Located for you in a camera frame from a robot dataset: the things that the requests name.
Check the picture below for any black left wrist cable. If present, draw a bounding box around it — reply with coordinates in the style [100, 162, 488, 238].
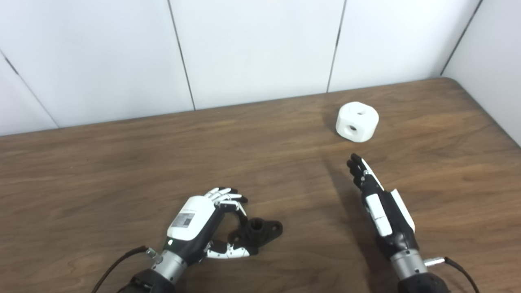
[92, 245, 158, 293]

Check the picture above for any black plastic holder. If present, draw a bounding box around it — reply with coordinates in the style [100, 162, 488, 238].
[228, 218, 283, 255]

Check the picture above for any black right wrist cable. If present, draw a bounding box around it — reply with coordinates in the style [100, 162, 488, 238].
[423, 256, 481, 293]

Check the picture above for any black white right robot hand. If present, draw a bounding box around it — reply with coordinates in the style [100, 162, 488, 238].
[347, 153, 420, 259]

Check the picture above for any white cube with holes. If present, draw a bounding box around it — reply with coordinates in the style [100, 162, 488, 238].
[335, 102, 379, 143]

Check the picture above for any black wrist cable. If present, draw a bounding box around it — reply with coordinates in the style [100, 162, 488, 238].
[92, 245, 158, 293]
[423, 256, 481, 293]

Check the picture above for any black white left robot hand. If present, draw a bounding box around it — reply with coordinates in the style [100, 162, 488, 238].
[167, 187, 251, 265]

